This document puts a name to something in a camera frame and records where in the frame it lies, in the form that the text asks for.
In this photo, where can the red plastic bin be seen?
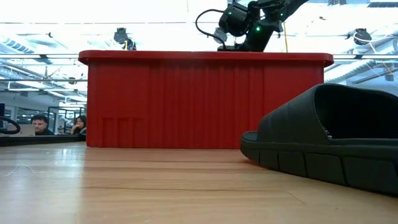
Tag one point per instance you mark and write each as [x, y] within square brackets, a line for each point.
[186, 93]

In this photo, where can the black slide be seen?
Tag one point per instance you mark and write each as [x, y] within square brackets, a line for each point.
[295, 124]

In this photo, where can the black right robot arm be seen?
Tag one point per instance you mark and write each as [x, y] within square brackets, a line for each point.
[236, 18]

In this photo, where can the dark round ceiling fixture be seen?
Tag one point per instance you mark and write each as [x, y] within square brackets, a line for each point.
[120, 35]
[362, 36]
[220, 33]

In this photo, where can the person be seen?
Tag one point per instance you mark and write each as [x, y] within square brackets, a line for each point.
[39, 124]
[80, 124]

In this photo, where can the beige laptop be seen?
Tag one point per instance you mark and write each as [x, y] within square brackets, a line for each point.
[21, 130]

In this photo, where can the black aluminium rig frame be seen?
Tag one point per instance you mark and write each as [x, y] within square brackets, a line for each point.
[37, 140]

